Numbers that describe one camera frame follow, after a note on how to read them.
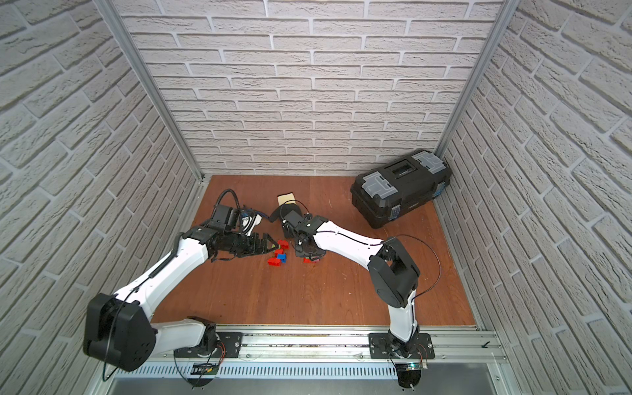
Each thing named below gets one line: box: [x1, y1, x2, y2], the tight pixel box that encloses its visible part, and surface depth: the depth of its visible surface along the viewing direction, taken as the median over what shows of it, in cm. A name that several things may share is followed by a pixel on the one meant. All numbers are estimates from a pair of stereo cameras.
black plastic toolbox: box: [350, 148, 452, 229], surface depth 98 cm
